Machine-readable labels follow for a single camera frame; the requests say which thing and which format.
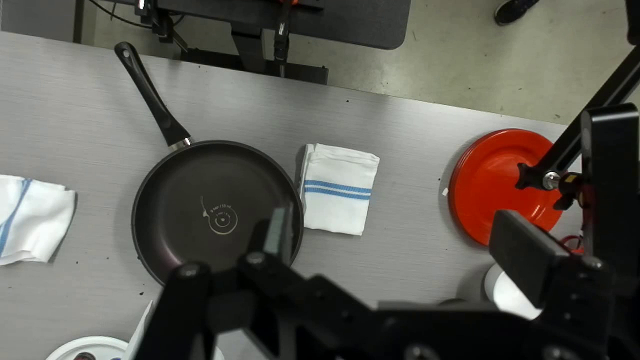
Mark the small white bowl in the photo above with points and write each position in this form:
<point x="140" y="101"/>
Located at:
<point x="511" y="292"/>

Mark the black equipment base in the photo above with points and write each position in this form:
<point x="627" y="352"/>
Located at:
<point x="333" y="20"/>

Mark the white paper towel roll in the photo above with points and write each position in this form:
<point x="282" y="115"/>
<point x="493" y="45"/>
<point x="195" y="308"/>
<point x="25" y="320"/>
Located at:
<point x="72" y="349"/>

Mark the black frying pan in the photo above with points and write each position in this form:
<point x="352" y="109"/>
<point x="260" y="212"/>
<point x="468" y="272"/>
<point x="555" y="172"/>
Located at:
<point x="201" y="192"/>

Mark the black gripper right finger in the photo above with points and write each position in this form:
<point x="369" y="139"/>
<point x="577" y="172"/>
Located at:
<point x="541" y="260"/>

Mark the black shoe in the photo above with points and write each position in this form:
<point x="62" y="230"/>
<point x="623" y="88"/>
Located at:
<point x="517" y="10"/>

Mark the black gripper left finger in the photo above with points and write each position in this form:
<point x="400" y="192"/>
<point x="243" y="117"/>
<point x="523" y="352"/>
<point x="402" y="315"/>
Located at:
<point x="279" y="232"/>

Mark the red round plate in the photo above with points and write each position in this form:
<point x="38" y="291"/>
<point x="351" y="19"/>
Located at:
<point x="487" y="180"/>

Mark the white blue-striped cloth towel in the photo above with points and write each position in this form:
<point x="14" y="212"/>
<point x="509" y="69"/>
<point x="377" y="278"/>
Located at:
<point x="339" y="189"/>
<point x="36" y="221"/>

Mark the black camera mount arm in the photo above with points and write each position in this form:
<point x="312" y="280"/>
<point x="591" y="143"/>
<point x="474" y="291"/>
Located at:
<point x="600" y="101"/>

